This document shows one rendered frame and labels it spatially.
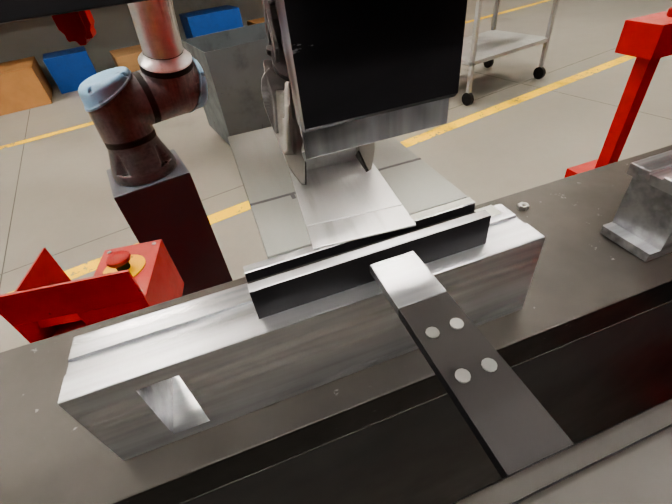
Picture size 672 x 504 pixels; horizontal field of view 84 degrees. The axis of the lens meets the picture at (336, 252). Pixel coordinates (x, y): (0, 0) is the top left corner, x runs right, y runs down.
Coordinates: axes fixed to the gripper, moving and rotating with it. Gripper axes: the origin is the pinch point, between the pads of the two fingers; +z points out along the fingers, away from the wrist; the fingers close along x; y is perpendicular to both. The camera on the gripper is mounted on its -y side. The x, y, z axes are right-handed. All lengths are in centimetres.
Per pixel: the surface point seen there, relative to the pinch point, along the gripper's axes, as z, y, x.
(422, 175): 3.0, 2.0, 8.0
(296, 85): -1.1, 16.8, -3.6
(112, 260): 1.4, -29.7, -35.3
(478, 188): -7, -165, 104
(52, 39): -340, -484, -245
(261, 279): 8.9, 7.7, -8.6
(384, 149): -1.5, -3.3, 6.5
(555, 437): 18.4, 21.2, 3.7
